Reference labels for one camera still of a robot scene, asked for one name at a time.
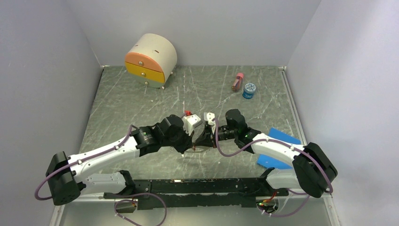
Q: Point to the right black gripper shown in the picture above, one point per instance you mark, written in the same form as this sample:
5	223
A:
208	139

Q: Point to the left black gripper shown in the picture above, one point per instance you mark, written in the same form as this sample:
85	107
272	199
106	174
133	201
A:
187	143

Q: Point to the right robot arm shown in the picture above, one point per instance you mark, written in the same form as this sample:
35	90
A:
309	168

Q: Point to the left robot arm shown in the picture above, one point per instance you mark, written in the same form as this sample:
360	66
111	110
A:
69	177

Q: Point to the pink capped brown vial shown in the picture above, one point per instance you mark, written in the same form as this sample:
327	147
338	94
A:
237	83

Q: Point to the blue round tin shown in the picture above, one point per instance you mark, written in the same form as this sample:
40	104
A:
249	90

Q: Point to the blue foam sheet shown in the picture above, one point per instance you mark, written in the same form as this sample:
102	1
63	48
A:
277	152

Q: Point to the round beige drawer box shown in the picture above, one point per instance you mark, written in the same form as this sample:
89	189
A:
151	60

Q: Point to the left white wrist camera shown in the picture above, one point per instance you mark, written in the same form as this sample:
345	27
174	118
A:
190	121

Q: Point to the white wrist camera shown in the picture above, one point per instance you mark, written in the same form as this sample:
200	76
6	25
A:
190	121
209	119

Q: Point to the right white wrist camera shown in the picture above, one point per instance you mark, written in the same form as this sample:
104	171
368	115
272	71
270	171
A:
209	119

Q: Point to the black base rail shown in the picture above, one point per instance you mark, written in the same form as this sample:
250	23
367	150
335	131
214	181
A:
195	201

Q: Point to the aluminium frame rail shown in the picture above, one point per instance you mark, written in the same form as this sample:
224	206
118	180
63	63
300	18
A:
245	187

